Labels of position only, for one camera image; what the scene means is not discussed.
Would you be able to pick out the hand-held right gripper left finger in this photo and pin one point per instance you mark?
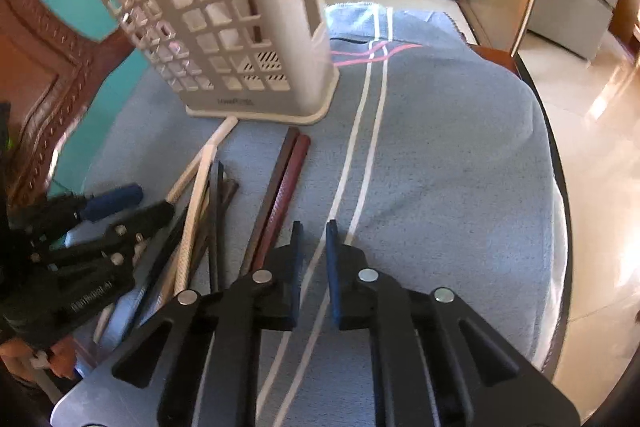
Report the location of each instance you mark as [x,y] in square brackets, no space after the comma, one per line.
[298,267]

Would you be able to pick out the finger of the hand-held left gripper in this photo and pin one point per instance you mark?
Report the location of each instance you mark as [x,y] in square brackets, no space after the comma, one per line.
[115,199]
[150,217]

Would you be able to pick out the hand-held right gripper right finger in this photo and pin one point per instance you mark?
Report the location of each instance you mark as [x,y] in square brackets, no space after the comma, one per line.
[332,272]

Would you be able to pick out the black chopstick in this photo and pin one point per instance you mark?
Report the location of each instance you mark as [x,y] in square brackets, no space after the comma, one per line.
[165,252]
[218,217]

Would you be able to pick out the cream chopstick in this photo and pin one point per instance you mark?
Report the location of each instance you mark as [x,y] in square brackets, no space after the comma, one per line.
[192,227]
[210,152]

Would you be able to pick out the red chopstick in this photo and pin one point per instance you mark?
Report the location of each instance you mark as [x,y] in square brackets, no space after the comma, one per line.
[290,187]

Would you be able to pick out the dark brown chopstick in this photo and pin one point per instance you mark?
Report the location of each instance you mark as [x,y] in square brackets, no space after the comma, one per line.
[272,187]

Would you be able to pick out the grey plastic utensil holder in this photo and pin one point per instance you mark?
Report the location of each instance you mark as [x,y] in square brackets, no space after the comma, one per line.
[300,32]

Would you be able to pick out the person's left hand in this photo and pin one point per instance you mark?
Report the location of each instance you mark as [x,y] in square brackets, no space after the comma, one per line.
[62,359]

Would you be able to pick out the carved wooden chair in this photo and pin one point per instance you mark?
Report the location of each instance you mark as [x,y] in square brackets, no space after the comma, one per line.
[45,82]

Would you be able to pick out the blue striped towel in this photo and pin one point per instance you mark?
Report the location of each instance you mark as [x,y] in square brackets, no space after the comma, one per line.
[450,157]

